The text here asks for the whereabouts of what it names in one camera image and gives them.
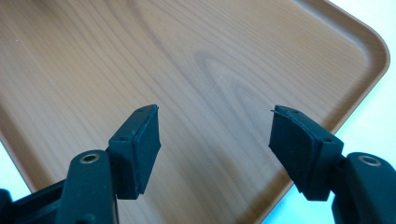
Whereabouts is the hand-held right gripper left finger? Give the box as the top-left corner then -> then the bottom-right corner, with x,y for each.
107,104 -> 163,201

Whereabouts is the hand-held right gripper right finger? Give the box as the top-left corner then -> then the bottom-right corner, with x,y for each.
268,105 -> 346,202

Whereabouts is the wooden tray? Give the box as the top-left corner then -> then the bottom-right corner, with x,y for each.
0,0 -> 391,224

